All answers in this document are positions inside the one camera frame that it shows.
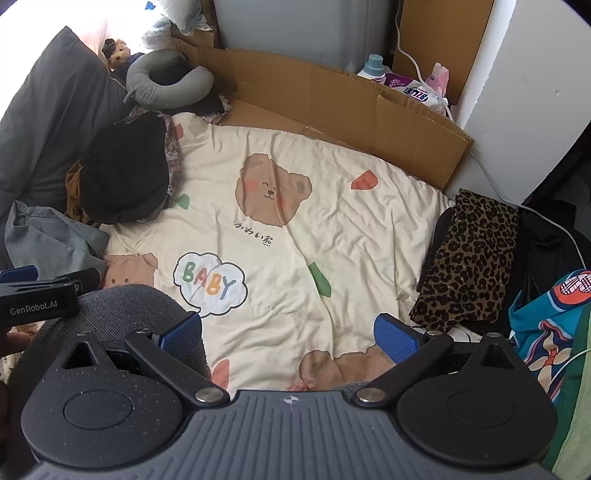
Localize tall cardboard panel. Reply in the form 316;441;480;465
392;0;495;107

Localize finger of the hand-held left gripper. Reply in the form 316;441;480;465
52;269;100;295
0;265;38;286

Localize person's left hand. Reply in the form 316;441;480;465
0;329;34;357

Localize black folded clothes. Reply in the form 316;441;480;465
418;198;591;324

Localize dark grey pillow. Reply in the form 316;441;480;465
0;25;132;217

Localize white detergent bottle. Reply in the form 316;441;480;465
356;54;386;84

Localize grey wrapped mattress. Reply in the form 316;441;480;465
213;0;400;72

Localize mustard brown garment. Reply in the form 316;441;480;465
65;164;93;222

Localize grey neck pillow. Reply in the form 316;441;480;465
124;48;215;112

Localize white cable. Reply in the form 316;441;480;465
394;0;591;271

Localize plush toy bear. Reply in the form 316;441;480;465
102;38;131;70

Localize black crumpled cloth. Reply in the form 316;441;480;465
191;92;232;125

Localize pink packet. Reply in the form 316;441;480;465
427;62;450;97

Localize large cardboard sheet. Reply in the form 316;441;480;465
178;37;475;191

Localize small cardboard box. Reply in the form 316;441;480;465
170;18;220;49

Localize person's grey trouser leg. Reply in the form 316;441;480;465
9;284;211;462

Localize bear print blanket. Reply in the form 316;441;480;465
99;111;483;393

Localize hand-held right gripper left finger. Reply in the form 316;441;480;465
60;311;230;407

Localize plastic wrapped white pillow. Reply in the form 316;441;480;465
152;0;218;28

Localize teal printed bag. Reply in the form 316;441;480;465
508;270;591;402

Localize green cloth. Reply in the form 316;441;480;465
542;305;591;472

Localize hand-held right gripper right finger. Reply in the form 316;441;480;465
355;313;527;407

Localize purple detergent bag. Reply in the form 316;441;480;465
383;73;451;116

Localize leopard print pants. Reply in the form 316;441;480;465
409;188;520;334

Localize grey garment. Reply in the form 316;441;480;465
4;199;112;282

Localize black garment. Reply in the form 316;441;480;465
79;113;171;227

